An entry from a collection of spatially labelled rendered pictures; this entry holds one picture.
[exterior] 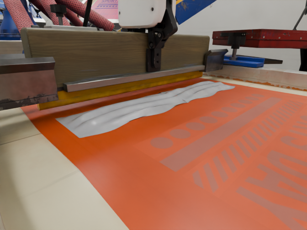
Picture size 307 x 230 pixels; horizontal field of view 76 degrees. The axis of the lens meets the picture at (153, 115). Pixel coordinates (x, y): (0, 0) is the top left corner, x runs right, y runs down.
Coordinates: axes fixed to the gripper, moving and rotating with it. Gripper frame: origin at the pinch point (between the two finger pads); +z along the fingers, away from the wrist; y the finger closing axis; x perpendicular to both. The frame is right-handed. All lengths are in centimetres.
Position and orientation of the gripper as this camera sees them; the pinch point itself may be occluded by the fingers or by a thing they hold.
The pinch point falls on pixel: (146, 59)
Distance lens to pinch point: 37.5
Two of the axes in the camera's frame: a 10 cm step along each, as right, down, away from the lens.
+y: 7.0, 2.8, -6.6
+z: -0.2, 9.3, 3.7
